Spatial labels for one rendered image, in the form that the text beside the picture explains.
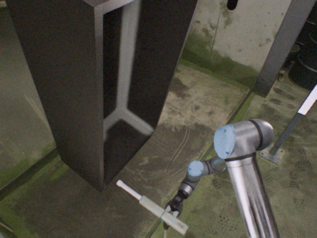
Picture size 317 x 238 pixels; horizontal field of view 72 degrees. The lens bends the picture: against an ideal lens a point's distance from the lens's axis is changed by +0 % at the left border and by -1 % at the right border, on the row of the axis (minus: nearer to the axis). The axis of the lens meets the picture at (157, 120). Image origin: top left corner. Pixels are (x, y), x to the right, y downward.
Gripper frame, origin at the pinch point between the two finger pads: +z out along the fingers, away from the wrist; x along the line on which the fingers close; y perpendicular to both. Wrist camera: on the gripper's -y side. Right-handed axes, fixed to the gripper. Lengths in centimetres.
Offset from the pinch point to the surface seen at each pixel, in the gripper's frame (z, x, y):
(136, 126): -48, 58, 5
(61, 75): 5, 44, -86
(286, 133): -126, -47, 18
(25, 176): 25, 120, 43
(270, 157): -121, -49, 51
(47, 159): 4, 119, 45
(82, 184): 2, 79, 49
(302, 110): -124, -45, -12
